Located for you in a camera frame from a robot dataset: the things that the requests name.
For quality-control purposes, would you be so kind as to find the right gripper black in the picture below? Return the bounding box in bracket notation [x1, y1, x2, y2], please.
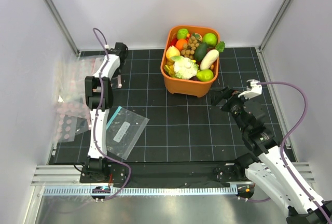
[209, 86, 254, 133]

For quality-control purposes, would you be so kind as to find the white cauliflower toy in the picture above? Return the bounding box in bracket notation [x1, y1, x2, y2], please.
[172, 56, 198, 80]

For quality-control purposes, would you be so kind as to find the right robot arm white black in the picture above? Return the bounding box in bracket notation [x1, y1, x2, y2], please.
[210, 80, 331, 223]

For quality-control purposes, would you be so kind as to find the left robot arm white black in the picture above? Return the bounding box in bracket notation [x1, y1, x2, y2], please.
[80, 43, 128, 183]

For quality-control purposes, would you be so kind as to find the blue zipper clear bag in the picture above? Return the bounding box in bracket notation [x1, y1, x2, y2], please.
[106, 106, 149, 160]

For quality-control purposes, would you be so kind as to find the green pear toy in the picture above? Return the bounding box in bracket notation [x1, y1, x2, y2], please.
[196, 69, 214, 82]

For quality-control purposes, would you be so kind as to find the white radish toy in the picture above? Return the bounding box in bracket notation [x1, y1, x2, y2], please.
[200, 49, 219, 70]

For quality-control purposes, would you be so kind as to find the dark green avocado toy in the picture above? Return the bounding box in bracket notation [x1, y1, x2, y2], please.
[193, 43, 209, 62]

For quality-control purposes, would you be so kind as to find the yellow lemon toy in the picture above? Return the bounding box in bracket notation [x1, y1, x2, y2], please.
[165, 46, 181, 63]

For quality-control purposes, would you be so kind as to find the orange plastic basket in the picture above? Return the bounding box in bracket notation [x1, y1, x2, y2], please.
[160, 25, 225, 97]

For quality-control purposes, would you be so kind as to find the yellow banana bunch toy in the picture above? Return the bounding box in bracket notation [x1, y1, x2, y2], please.
[163, 64, 175, 78]

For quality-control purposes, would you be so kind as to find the green apple toy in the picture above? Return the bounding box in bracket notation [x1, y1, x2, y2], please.
[202, 33, 218, 47]

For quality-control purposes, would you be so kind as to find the brown longan bunch toy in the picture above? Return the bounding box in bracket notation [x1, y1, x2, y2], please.
[181, 36, 201, 60]

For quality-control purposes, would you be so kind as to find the orange fruit toy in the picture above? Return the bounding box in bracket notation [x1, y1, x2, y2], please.
[175, 39, 188, 51]

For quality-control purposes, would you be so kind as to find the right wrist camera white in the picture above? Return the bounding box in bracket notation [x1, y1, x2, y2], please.
[238, 79, 262, 100]

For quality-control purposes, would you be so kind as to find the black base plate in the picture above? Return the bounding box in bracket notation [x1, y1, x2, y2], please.
[83, 160, 250, 188]

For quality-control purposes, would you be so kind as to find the grey slotted cable duct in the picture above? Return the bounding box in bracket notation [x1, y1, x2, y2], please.
[43, 185, 238, 197]

